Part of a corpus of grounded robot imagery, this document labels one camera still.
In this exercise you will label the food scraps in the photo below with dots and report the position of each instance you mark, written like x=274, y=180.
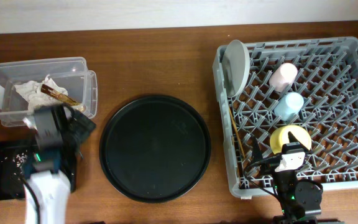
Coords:
x=16, y=160

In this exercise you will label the white tissue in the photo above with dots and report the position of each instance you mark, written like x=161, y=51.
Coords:
x=31, y=92

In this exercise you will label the light blue plastic cup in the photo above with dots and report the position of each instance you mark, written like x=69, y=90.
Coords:
x=289, y=105

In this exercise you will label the yellow small plate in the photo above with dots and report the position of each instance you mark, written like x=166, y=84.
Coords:
x=280, y=137

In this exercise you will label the round black serving tray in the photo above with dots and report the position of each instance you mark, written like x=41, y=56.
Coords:
x=155, y=149

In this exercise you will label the grey plastic dishwasher rack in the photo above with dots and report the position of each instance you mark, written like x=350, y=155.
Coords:
x=327, y=80

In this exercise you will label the wooden chopstick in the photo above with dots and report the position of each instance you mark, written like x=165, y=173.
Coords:
x=237, y=134

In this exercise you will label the grey plate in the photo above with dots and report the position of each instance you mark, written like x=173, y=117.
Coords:
x=236, y=66

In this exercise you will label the gold brown snack wrapper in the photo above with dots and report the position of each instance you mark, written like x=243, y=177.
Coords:
x=62, y=97

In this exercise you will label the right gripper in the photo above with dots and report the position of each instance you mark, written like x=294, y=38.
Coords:
x=257, y=156

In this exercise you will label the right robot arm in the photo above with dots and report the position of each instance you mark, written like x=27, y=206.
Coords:
x=299, y=199

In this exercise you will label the pink plastic cup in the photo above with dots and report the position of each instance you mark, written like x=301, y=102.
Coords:
x=283, y=76

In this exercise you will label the clear plastic waste bin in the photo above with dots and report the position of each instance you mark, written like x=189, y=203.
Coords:
x=70, y=73

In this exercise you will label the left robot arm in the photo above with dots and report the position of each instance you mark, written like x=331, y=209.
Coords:
x=56, y=124

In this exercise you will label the black rectangular tray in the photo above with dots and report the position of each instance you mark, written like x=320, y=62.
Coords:
x=2, y=174

